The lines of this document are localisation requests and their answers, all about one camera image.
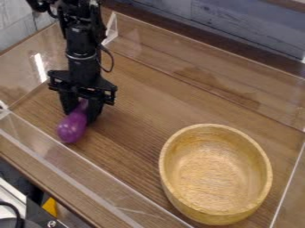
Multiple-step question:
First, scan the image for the clear acrylic tray enclosure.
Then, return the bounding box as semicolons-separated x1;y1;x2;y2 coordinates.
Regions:
0;12;305;228

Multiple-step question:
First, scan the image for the black cable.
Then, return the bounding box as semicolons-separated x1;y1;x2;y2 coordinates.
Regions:
0;200;25;228

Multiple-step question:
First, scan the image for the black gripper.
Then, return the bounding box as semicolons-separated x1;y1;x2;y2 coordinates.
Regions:
48;53;118;124

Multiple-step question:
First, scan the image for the black and yellow device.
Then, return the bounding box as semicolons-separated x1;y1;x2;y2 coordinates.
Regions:
0;177;69;228

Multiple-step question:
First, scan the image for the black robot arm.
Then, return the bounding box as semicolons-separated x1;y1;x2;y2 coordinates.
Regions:
25;0;118;124

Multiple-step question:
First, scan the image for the clear acrylic corner bracket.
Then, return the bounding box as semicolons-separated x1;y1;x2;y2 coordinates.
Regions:
101;12;118;45

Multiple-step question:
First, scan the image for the brown wooden bowl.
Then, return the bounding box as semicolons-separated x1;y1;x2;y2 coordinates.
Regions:
158;124;273;225

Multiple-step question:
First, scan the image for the purple toy eggplant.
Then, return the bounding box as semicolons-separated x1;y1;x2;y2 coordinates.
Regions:
56;100;88;143

